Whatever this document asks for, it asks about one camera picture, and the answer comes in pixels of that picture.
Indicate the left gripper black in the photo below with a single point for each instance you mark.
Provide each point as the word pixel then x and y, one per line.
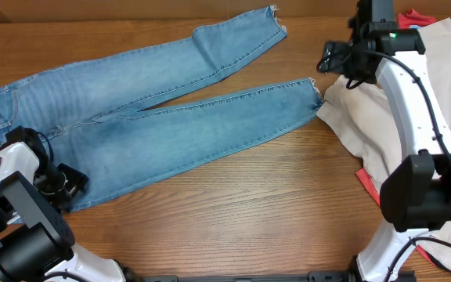
pixel 76 183

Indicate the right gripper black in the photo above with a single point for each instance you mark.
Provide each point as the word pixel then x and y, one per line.
pixel 330 63

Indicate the blue denim jeans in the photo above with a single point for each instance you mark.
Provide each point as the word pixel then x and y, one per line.
pixel 114 120

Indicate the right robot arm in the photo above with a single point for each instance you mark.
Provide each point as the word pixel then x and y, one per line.
pixel 415 199

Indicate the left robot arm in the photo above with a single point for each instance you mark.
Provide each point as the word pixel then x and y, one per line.
pixel 36 243

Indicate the red cloth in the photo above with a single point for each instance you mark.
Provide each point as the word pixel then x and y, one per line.
pixel 369 187

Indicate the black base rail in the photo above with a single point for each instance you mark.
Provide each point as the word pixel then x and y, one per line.
pixel 245 278

